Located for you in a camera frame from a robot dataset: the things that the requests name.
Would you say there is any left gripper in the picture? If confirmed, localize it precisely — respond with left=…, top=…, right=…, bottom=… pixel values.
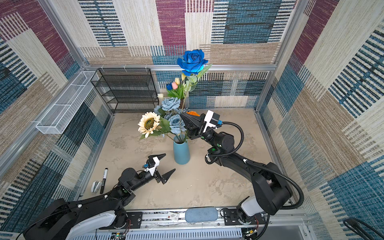
left=130, top=154, right=174, bottom=193

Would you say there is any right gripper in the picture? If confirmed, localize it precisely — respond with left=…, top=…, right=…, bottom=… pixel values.
left=180, top=112, right=218, bottom=148

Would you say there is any orange marigold stem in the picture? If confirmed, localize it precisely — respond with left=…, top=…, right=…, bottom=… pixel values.
left=187, top=111, right=200, bottom=117

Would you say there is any red glass vase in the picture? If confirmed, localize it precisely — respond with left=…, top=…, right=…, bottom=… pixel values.
left=180, top=98, right=186, bottom=110

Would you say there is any teal ceramic vase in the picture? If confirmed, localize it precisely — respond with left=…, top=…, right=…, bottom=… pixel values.
left=173, top=141, right=191, bottom=165

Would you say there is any blue hydrangea bunch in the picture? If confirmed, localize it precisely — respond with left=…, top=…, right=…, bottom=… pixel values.
left=154, top=98, right=188, bottom=144

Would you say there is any pink tulip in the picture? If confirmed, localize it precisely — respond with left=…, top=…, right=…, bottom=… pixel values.
left=170, top=82, right=179, bottom=98

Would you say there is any cream flower stem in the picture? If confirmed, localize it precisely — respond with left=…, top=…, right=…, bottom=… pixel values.
left=138, top=112, right=183, bottom=140

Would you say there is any blue tulip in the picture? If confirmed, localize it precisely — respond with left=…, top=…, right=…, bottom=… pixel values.
left=166, top=84, right=177, bottom=98

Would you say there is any blue round object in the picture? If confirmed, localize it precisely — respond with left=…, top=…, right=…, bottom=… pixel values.
left=176, top=49, right=213, bottom=121

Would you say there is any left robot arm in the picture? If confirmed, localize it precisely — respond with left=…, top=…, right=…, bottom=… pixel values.
left=20, top=154, right=174, bottom=240

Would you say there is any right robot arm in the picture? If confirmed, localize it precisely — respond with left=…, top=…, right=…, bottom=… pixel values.
left=181, top=111, right=305, bottom=224

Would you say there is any white label tag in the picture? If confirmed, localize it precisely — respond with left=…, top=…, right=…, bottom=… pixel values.
left=167, top=212, right=180, bottom=222

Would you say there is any blue-grey sponge pad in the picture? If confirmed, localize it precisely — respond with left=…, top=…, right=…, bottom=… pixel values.
left=185, top=207, right=218, bottom=223

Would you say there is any black marker pen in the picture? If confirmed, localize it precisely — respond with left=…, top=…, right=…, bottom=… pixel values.
left=100, top=168, right=108, bottom=194

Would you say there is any white stapler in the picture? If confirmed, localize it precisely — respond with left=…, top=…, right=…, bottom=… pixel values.
left=91, top=181, right=102, bottom=193

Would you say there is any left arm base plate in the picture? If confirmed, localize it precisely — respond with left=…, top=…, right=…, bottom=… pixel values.
left=100, top=212, right=143, bottom=230

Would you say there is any black wire shelf rack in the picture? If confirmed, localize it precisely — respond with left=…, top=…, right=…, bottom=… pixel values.
left=91, top=68, right=159, bottom=114

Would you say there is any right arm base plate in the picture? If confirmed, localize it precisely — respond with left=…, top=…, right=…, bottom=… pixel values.
left=220, top=208, right=268, bottom=226

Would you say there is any white wire mesh basket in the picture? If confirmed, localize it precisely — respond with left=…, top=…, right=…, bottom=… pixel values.
left=36, top=71, right=95, bottom=135

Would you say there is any black cable loop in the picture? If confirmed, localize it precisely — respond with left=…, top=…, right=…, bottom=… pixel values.
left=342, top=217, right=384, bottom=240

